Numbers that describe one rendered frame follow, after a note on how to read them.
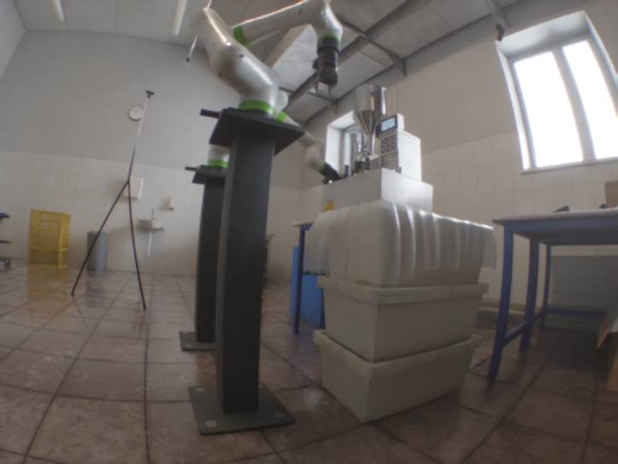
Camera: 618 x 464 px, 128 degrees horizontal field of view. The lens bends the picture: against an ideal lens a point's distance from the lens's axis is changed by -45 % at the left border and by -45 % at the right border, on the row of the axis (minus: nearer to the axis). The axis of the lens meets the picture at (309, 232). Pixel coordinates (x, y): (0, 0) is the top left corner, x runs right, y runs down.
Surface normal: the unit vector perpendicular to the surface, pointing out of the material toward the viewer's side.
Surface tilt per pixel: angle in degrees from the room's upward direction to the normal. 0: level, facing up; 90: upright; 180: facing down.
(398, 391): 96
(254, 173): 90
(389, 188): 90
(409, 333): 96
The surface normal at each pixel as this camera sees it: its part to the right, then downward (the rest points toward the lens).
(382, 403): 0.38, 0.06
